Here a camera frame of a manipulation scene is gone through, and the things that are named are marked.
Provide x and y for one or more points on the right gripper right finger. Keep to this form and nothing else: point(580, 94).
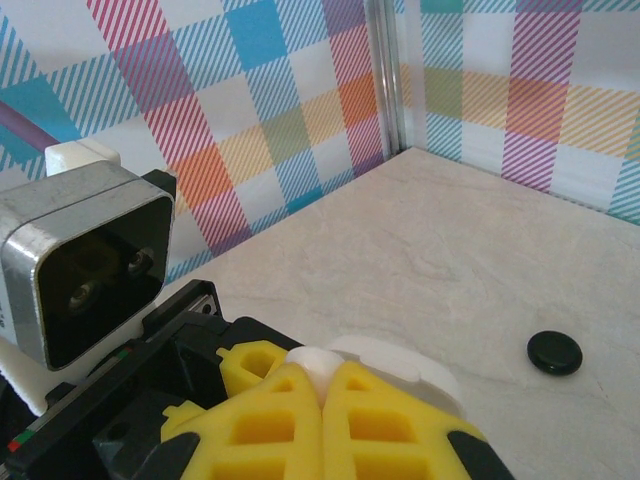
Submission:
point(340, 450)

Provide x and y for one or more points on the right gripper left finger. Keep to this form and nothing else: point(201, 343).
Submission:
point(305, 450)

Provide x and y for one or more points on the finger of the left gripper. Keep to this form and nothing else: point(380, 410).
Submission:
point(250, 372)

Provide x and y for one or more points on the white earbud charging case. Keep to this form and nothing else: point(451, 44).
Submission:
point(400, 370)

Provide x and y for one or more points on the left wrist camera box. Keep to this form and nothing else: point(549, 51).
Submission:
point(85, 215)

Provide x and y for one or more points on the aluminium frame post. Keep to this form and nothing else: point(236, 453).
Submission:
point(387, 75)

